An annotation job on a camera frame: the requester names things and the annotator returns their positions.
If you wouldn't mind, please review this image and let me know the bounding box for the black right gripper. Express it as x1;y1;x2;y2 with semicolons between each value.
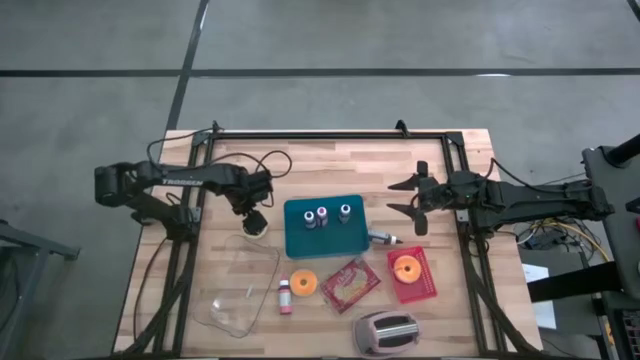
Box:
387;160;456;236

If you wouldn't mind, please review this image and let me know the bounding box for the black bottle with white shoulder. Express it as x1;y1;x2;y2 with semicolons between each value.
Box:
368;228;404;246

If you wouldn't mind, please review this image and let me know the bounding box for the green frosted toy donut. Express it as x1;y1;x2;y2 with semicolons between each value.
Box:
393;254;422;285

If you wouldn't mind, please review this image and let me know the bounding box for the red plastic basket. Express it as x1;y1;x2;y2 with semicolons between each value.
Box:
386;245;439;305

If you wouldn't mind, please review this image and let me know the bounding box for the large red pink-capped bottle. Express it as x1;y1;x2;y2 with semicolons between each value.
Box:
278;273;294;316

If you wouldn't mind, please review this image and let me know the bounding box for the teal plastic bin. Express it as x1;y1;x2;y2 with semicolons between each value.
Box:
283;193;372;260

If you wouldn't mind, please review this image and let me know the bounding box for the red foil snack packet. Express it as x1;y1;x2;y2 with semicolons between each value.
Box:
319;254;382;315

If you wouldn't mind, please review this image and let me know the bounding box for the clear plastic bin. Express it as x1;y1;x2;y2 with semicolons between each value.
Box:
193;233;281;339

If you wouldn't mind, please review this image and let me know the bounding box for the white paper sheet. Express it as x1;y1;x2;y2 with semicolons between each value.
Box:
521;263;558;330

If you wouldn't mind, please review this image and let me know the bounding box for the black flat bar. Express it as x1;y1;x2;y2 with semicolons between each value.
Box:
527;260;624;304

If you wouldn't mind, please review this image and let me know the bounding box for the dark grey cart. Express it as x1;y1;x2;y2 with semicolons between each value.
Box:
582;132;640;301

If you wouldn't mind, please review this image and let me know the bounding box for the grey metal stand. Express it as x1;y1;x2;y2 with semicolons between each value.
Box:
0;219;81;360

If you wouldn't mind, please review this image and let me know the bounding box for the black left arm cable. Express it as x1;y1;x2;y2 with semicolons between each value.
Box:
146;134;294;209

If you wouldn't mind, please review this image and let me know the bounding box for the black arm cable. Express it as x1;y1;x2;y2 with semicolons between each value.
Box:
146;134;294;209
488;157;587;197

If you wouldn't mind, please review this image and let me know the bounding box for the black aluminium table frame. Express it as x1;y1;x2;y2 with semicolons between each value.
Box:
122;119;541;359

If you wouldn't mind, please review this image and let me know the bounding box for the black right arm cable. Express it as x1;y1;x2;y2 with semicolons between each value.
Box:
488;157;587;197

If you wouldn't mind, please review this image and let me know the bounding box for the brown cable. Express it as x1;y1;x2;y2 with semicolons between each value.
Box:
132;234;171;344

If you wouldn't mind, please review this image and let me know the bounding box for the tangled floor cable bundle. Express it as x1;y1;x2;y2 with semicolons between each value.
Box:
514;217;612;264

